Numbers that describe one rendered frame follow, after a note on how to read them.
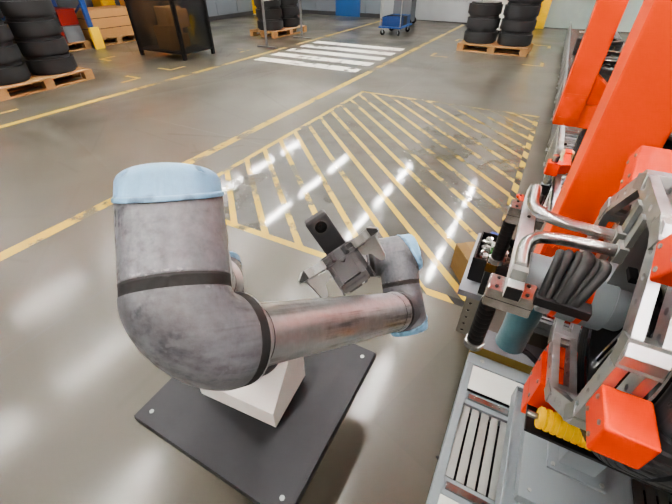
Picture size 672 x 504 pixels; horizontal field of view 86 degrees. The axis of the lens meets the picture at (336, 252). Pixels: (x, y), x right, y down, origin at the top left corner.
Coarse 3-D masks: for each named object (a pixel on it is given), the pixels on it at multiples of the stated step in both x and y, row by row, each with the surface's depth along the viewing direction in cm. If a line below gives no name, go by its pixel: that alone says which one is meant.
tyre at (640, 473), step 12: (660, 408) 59; (660, 420) 58; (660, 432) 57; (600, 456) 73; (660, 456) 58; (624, 468) 66; (648, 468) 61; (660, 468) 59; (648, 480) 66; (660, 480) 63
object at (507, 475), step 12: (516, 396) 136; (516, 408) 135; (516, 420) 131; (516, 432) 128; (504, 444) 129; (516, 444) 125; (504, 456) 123; (516, 456) 122; (504, 468) 118; (516, 468) 119; (504, 480) 114; (504, 492) 114
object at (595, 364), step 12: (660, 288) 80; (660, 300) 82; (588, 336) 101; (600, 336) 100; (612, 336) 99; (648, 336) 74; (588, 348) 99; (600, 348) 98; (612, 348) 89; (588, 360) 97; (600, 360) 93; (588, 372) 94; (660, 384) 91; (648, 396) 71; (660, 396) 60
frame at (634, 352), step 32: (640, 192) 73; (608, 256) 98; (640, 288) 59; (640, 320) 57; (576, 352) 98; (640, 352) 57; (576, 384) 91; (608, 384) 62; (640, 384) 59; (576, 416) 69
